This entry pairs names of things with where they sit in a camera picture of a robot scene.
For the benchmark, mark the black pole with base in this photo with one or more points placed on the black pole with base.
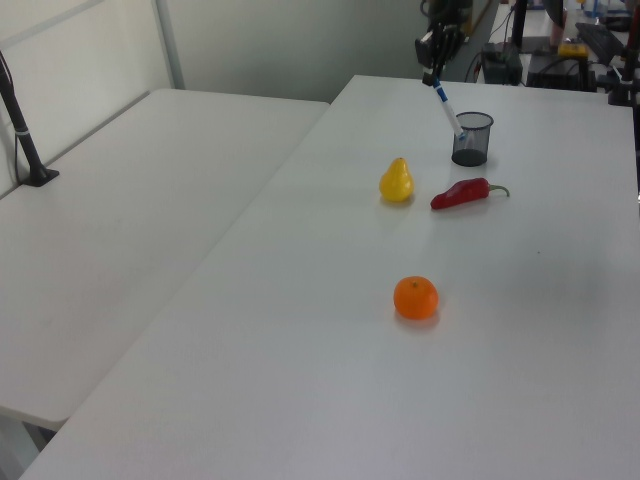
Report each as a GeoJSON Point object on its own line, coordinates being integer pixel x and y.
{"type": "Point", "coordinates": [20, 130]}

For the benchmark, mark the black mesh pen holder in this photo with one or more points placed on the black mesh pen holder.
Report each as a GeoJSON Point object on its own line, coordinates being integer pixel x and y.
{"type": "Point", "coordinates": [472, 147]}

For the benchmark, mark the red chili pepper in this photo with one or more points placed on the red chili pepper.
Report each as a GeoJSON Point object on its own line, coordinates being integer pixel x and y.
{"type": "Point", "coordinates": [460, 194]}

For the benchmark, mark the dark green equipment box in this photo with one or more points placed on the dark green equipment box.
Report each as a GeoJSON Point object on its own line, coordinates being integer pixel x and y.
{"type": "Point", "coordinates": [500, 65]}

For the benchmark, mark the black clamp mount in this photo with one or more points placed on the black clamp mount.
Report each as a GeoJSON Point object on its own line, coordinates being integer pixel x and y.
{"type": "Point", "coordinates": [624, 90]}

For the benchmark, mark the black equipment base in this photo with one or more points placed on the black equipment base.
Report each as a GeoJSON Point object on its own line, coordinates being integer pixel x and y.
{"type": "Point", "coordinates": [560, 72]}

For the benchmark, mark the orange mandarin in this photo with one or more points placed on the orange mandarin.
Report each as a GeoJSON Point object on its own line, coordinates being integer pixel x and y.
{"type": "Point", "coordinates": [415, 298]}

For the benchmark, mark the white side table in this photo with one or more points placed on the white side table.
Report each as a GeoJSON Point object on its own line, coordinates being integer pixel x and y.
{"type": "Point", "coordinates": [125, 210]}

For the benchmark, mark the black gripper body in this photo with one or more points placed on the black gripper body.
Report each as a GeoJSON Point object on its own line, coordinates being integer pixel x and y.
{"type": "Point", "coordinates": [450, 12]}

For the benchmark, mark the blue white marker pen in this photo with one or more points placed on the blue white marker pen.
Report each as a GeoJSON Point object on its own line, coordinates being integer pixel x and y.
{"type": "Point", "coordinates": [449, 107]}

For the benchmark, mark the yellow device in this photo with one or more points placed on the yellow device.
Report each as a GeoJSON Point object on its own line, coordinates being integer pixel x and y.
{"type": "Point", "coordinates": [572, 49]}

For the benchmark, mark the black keyboard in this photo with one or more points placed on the black keyboard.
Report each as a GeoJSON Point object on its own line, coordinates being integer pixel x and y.
{"type": "Point", "coordinates": [600, 36]}

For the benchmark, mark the yellow pear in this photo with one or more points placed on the yellow pear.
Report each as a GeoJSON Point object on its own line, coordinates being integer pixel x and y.
{"type": "Point", "coordinates": [396, 185]}

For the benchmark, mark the black monitor stand pole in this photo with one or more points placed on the black monitor stand pole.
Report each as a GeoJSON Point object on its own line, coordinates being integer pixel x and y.
{"type": "Point", "coordinates": [519, 22]}

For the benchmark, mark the white partition frame post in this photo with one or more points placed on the white partition frame post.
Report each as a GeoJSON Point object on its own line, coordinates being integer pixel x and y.
{"type": "Point", "coordinates": [171, 45]}

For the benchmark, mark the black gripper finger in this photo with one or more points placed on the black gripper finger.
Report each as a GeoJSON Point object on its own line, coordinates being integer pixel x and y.
{"type": "Point", "coordinates": [446, 47]}
{"type": "Point", "coordinates": [425, 50]}

